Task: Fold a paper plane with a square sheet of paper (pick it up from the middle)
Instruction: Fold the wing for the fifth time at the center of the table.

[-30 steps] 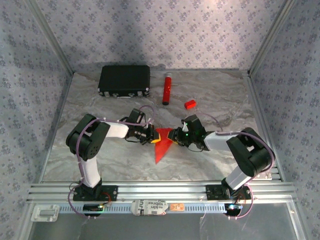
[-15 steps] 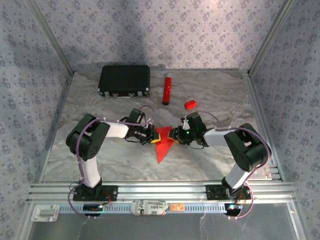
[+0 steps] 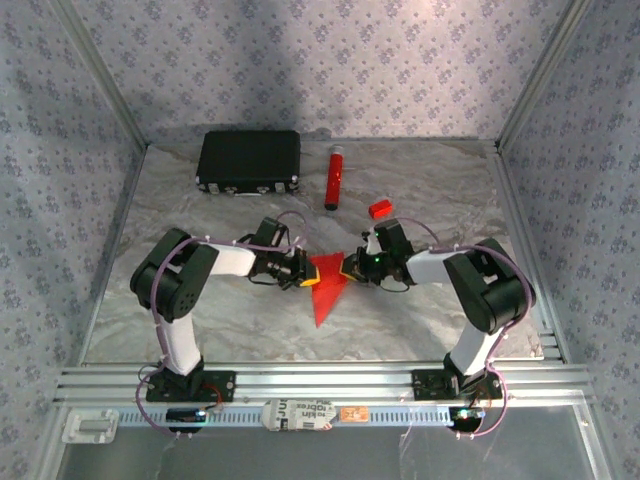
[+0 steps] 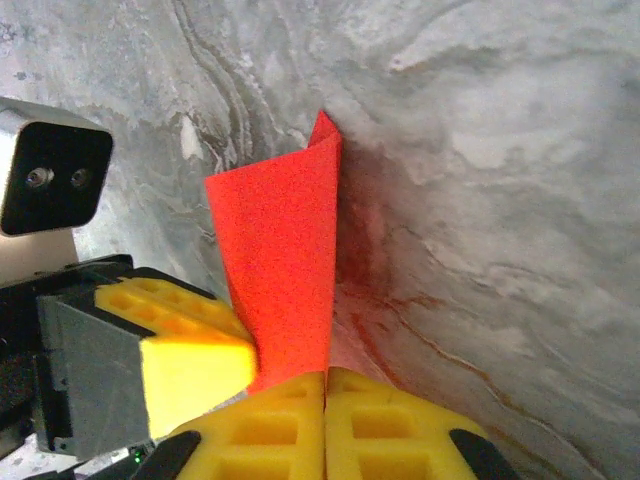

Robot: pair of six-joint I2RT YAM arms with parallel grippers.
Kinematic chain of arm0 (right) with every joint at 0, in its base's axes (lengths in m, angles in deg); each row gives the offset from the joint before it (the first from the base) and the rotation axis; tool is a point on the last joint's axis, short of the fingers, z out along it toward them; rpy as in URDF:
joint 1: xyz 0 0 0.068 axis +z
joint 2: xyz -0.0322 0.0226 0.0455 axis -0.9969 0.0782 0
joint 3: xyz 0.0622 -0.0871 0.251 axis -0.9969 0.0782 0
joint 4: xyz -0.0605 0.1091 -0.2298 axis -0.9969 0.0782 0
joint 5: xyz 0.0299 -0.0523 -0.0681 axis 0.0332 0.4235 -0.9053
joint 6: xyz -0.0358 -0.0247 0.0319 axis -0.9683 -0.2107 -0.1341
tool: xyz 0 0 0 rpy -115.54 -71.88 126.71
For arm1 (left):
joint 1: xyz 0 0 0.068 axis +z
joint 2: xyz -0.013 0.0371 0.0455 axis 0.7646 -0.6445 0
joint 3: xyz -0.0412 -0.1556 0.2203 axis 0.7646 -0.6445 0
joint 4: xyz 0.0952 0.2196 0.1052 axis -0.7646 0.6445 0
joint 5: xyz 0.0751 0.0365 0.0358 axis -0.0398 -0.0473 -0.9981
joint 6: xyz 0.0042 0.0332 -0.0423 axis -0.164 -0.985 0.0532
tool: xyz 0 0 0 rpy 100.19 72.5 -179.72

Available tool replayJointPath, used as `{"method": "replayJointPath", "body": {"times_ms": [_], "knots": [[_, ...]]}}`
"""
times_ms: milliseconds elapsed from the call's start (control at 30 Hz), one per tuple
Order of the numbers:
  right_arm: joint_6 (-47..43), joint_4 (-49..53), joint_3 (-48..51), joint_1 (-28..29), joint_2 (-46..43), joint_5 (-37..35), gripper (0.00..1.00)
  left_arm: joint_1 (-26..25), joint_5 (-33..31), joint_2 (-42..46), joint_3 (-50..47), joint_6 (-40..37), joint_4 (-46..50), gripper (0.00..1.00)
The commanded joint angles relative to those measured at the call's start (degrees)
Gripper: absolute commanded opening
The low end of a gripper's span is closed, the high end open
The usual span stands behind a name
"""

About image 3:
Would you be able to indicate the red cylindrical tube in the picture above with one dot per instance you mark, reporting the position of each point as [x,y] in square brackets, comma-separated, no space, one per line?
[333,175]

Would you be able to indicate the black hard case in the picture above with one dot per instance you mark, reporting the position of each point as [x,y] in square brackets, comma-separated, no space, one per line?
[247,157]

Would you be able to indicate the orange label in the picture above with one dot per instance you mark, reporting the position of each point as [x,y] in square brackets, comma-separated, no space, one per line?
[354,414]

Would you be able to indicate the aluminium mounting rail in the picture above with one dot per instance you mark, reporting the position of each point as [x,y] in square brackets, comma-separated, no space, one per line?
[325,380]

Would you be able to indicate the aluminium corner post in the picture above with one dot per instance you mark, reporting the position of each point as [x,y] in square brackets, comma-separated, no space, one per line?
[100,72]
[545,70]

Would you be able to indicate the aluminium table edge rail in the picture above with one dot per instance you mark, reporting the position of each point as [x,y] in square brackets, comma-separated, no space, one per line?
[122,210]
[515,210]

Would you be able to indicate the small black controller board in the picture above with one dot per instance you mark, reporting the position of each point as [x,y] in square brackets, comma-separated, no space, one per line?
[185,416]
[465,416]

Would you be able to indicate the white plastic bracket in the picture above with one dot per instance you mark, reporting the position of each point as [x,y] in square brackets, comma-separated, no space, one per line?
[90,426]

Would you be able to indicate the red paper sheet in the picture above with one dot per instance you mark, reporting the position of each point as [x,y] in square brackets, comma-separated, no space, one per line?
[327,292]

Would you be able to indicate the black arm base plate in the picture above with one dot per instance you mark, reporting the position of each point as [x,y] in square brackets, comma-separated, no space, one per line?
[425,385]
[220,385]

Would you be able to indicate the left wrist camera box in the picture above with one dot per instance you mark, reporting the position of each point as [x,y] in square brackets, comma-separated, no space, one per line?
[300,243]

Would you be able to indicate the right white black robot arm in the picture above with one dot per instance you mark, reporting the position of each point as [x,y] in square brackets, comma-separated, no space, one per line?
[495,295]

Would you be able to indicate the small red block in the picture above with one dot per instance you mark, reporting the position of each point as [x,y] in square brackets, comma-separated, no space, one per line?
[380,209]

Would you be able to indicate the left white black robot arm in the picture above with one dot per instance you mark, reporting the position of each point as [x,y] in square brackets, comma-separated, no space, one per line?
[170,290]

